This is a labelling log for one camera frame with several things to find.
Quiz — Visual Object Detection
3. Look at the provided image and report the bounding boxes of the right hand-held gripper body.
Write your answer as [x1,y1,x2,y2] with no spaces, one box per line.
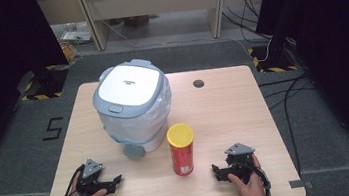
[224,140,260,187]

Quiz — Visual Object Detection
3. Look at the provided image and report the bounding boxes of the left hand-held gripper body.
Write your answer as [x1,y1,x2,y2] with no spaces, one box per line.
[72,155,115,196]

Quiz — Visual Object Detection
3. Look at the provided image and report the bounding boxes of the person's right hand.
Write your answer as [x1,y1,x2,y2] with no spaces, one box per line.
[225,152,270,196]

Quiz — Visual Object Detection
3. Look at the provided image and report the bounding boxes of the red can with yellow lid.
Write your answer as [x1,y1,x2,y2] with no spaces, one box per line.
[165,121,200,179]

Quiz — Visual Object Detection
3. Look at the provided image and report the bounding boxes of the clear plastic bin liner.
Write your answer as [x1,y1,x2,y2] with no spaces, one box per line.
[97,75,178,147]

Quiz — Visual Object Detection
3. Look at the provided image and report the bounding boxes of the grey tape strip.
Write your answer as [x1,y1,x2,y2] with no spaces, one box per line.
[288,177,314,193]

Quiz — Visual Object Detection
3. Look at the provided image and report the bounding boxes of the white and grey pedal bin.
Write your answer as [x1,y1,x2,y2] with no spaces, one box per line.
[87,55,180,165]

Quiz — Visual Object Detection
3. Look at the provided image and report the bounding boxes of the yellow and black hazard tape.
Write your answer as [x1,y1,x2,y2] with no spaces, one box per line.
[246,42,299,77]
[15,63,73,104]

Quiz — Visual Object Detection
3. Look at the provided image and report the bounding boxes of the pile of packets and clutter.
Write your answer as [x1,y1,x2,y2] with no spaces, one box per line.
[56,20,96,67]

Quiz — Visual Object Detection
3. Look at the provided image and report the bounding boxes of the right hand-held gripper black cable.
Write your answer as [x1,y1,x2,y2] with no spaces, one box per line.
[246,159,274,196]

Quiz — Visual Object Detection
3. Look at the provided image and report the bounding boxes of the black cables on floor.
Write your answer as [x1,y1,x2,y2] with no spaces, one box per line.
[256,70,328,181]

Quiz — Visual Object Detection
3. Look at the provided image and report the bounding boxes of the black cables from socket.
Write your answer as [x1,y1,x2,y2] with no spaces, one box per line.
[220,0,274,45]

